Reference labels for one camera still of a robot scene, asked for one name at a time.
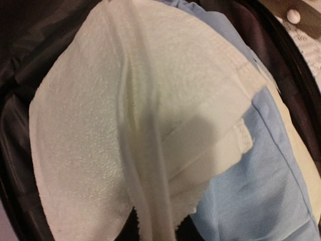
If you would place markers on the pink and teal kids suitcase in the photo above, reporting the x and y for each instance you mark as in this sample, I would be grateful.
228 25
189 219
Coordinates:
35 33

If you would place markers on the white garment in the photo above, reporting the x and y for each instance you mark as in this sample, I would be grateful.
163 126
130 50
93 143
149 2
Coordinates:
140 112

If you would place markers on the yellow and white storage box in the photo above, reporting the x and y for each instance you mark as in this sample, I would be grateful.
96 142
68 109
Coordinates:
300 18

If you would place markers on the floral white tablecloth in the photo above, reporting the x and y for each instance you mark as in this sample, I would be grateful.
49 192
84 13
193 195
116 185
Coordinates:
309 47

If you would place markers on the light blue garment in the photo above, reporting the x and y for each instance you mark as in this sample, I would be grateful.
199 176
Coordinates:
273 193

